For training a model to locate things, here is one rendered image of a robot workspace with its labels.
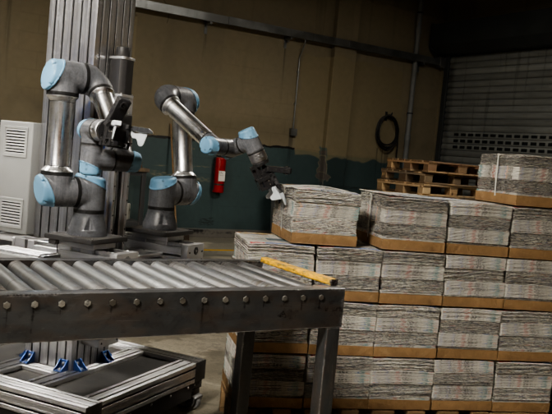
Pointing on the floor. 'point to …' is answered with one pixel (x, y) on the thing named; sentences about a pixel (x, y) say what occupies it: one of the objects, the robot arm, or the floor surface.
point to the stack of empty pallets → (430, 178)
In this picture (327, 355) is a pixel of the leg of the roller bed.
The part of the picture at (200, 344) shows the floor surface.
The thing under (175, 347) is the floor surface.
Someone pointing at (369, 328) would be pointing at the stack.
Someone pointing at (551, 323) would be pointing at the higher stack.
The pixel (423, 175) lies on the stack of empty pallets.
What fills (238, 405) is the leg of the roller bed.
